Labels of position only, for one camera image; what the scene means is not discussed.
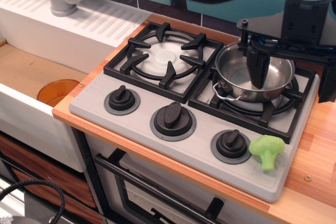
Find toy oven door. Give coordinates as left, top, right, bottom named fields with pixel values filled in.
left=86, top=135, right=273, bottom=223

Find black cable bottom left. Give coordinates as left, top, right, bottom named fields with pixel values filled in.
left=0, top=179, right=65, bottom=224

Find black burner grate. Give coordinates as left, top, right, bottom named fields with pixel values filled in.
left=103, top=22, right=223, bottom=103
left=188, top=66, right=319, bottom=144

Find green toy broccoli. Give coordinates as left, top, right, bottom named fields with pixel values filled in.
left=249, top=135, right=285, bottom=171

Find white toy sink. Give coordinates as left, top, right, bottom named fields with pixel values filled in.
left=1, top=0, right=150, bottom=172

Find black right burner grate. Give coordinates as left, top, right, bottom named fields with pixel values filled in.
left=188, top=66, right=319, bottom=144

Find black left stove knob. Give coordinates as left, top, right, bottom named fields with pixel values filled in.
left=104, top=85, right=141, bottom=116

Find orange plastic bowl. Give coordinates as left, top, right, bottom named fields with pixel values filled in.
left=37, top=79, right=79, bottom=107

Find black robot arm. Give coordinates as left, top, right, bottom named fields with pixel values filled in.
left=237, top=0, right=335, bottom=103

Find black middle stove knob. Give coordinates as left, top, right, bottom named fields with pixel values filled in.
left=150, top=102, right=197, bottom=142

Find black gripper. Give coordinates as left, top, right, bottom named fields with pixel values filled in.
left=237, top=0, right=335, bottom=103

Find wooden drawer fronts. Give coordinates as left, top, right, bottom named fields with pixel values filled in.
left=1, top=132, right=104, bottom=223

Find grey toy stove top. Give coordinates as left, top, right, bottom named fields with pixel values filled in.
left=69, top=22, right=320, bottom=202

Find black left burner grate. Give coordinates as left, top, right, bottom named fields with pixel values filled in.
left=103, top=22, right=223, bottom=103

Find black stove knob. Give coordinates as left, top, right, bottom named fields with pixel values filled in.
left=211, top=130, right=251, bottom=165
left=150, top=102, right=197, bottom=142
left=104, top=85, right=141, bottom=116

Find black oven door handle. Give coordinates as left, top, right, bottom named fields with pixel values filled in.
left=94, top=149, right=225, bottom=223

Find black right stove knob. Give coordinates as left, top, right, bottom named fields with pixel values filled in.
left=211, top=130, right=251, bottom=165

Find steel pot with handles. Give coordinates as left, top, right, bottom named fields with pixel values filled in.
left=213, top=42, right=295, bottom=103

